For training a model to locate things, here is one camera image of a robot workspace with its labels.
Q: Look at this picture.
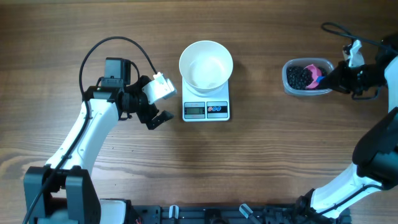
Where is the pink scoop blue handle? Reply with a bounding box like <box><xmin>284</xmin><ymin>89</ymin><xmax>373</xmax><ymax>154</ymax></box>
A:
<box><xmin>305</xmin><ymin>64</ymin><xmax>323</xmax><ymax>90</ymax></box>

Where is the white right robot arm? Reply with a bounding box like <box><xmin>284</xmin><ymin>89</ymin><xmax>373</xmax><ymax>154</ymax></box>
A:
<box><xmin>292</xmin><ymin>34</ymin><xmax>397</xmax><ymax>223</ymax></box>

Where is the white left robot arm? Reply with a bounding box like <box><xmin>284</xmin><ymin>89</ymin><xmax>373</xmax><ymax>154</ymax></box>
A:
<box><xmin>24</xmin><ymin>57</ymin><xmax>177</xmax><ymax>223</ymax></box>

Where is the white digital kitchen scale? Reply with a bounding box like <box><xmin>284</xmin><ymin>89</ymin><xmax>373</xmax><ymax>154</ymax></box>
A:
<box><xmin>182</xmin><ymin>80</ymin><xmax>230</xmax><ymax>122</ymax></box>

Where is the white bowl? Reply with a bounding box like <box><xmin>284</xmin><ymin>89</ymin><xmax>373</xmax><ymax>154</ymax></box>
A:
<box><xmin>178</xmin><ymin>40</ymin><xmax>233</xmax><ymax>93</ymax></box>

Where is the clear container of black beans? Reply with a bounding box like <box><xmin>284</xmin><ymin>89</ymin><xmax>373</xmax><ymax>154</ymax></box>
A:
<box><xmin>282</xmin><ymin>58</ymin><xmax>334</xmax><ymax>96</ymax></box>

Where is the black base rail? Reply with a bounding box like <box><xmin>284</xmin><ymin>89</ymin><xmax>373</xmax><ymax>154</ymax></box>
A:
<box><xmin>127</xmin><ymin>204</ymin><xmax>352</xmax><ymax>224</ymax></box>

